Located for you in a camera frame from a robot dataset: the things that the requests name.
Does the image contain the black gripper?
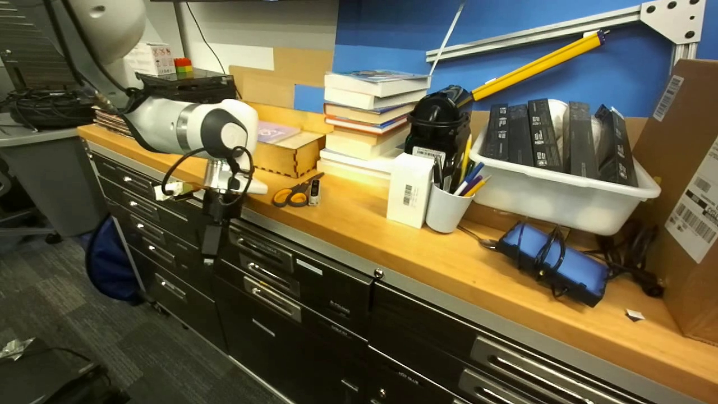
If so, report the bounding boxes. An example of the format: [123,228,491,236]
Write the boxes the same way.
[198,188,234,264]

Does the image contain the blue floor bag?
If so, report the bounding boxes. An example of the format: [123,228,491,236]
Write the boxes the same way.
[84,213,151,307]

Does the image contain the wooden tray with AUTOLAB label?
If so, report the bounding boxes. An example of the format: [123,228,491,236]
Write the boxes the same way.
[252,121,328,180]

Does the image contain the black tool cabinet workbench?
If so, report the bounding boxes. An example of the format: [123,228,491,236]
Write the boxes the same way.
[76,121,718,404]

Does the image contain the black tray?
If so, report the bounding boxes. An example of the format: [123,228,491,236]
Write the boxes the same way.
[134,68,242,106]

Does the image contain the emergency stop button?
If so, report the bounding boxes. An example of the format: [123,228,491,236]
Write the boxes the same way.
[170,57,198,81]

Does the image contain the stack of books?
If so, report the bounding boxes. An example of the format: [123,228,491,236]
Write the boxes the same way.
[319,124,416,182]

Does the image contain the grey desk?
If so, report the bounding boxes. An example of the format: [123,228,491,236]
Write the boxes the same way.
[0,110,113,243]

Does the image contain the red edged book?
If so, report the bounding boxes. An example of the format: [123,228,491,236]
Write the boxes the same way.
[323,112,416,140]

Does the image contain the white small box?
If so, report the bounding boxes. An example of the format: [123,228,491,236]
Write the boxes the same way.
[384,150,437,230]

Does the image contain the white thick book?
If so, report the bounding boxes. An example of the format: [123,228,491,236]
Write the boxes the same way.
[322,85,426,115]

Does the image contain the crumpled paper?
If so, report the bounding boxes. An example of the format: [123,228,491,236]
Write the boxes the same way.
[0,335,39,366]

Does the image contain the glossy cover book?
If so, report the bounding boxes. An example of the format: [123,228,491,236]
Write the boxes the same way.
[323,70,432,99]

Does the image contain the white pen cup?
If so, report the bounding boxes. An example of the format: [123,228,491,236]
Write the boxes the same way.
[424,178,478,236]

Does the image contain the blue pen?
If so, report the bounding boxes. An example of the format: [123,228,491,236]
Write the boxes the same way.
[455,160,490,197]

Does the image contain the black flat box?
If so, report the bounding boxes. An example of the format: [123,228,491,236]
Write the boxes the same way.
[522,96,565,173]
[478,101,534,164]
[559,101,602,180]
[593,104,641,188]

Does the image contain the blue cloth bundle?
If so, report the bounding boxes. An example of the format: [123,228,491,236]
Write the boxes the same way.
[497,219,613,309]

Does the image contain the white plastic bin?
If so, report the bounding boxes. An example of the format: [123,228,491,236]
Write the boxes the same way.
[469,132,665,237]

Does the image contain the yellow light curtain bar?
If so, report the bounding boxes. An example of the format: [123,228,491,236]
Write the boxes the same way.
[469,30,609,106]

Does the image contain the brown cardboard box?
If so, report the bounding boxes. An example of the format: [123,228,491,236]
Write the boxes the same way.
[632,57,718,347]

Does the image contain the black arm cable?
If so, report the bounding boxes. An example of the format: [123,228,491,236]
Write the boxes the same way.
[160,143,259,211]

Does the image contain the orange handled scissors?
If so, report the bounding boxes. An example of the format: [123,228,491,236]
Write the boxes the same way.
[270,173,328,211]

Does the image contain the black cable bundle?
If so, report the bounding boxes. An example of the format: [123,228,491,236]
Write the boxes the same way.
[0,85,102,132]

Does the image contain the aluminium extrusion rail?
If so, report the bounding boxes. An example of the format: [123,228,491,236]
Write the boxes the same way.
[424,0,709,68]

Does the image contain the black adapter cable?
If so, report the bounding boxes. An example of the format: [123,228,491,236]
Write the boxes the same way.
[602,230,669,300]

